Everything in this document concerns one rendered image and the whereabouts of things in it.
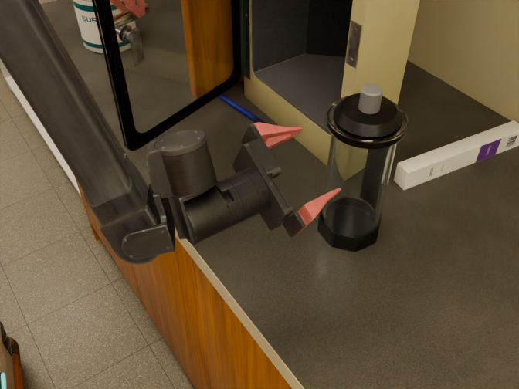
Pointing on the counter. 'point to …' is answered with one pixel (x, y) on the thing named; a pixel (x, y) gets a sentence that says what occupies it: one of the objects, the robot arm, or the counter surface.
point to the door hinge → (245, 38)
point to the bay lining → (298, 29)
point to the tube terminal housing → (395, 21)
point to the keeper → (354, 44)
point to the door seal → (126, 86)
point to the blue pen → (241, 109)
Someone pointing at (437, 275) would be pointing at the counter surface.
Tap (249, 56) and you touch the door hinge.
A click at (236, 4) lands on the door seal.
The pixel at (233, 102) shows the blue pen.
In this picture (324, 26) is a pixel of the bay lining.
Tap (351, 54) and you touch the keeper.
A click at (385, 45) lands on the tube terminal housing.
